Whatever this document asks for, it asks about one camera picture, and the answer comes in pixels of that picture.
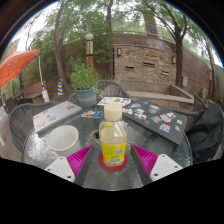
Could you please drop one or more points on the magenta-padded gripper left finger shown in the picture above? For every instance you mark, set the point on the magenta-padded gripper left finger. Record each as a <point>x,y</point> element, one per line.
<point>79,160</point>

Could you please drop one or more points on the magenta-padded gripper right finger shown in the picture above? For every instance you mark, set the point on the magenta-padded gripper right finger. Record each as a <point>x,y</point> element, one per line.
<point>146,160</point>

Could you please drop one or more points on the clear bottle with yellow label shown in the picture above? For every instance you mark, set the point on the clear bottle with yellow label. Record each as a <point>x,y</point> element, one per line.
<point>113,146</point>

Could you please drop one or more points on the white ceramic mug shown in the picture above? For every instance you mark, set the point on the white ceramic mug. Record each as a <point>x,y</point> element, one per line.
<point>63,140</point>

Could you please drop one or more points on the black laptop with stickers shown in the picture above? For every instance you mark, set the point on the black laptop with stickers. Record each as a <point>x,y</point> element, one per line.
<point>156,121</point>

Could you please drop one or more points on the small colourful sticker card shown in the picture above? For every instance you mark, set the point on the small colourful sticker card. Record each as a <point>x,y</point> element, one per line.
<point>91,114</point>

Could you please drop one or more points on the silver laptop with stickers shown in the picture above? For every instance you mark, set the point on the silver laptop with stickers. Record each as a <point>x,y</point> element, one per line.
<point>55,116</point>

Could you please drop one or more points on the white sticker sheet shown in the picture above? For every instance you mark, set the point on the white sticker sheet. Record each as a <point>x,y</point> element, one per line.
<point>113,101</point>

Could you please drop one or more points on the black backpack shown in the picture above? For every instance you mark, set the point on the black backpack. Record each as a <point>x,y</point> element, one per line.
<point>206,128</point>

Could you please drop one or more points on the blue and yellow striped cone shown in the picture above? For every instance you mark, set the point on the blue and yellow striped cone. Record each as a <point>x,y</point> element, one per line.
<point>60,88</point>

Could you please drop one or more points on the green plant in teal pot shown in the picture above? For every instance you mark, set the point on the green plant in teal pot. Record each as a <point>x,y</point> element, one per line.
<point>85,80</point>

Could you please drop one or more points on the wooden bench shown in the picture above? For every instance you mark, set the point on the wooden bench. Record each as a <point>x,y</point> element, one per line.
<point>33,90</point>

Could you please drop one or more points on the dark wicker chair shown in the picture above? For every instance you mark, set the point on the dark wicker chair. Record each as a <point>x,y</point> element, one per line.
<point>11,104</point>

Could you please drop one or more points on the orange patio umbrella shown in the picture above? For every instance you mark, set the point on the orange patio umbrella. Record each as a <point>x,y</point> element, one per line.
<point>15,65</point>

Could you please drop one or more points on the grey wall box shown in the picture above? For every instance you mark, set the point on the grey wall box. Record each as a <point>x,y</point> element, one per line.
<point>185,81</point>

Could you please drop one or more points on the black wall lantern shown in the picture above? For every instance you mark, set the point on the black wall lantern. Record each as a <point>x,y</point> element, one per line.
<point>173,60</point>
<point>119,51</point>

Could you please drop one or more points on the wooden lamp post with globe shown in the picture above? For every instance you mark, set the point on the wooden lamp post with globe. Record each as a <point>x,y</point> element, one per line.
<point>89,50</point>

